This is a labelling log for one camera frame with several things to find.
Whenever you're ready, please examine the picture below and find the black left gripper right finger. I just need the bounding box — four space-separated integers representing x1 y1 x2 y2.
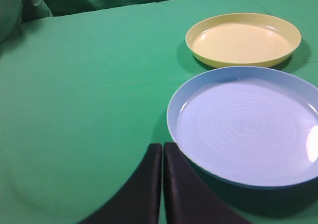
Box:
163 142 250 224

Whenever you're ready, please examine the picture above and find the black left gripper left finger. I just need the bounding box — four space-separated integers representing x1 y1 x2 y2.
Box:
81 144 162 224

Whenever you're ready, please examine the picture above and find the blue plastic plate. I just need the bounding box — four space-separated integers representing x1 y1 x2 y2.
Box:
166 66 318 189

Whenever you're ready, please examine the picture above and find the yellow plastic plate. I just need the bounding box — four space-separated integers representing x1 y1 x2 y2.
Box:
185 12 302 68

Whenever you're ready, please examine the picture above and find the green table cloth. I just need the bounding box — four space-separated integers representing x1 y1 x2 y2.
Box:
0 0 318 224

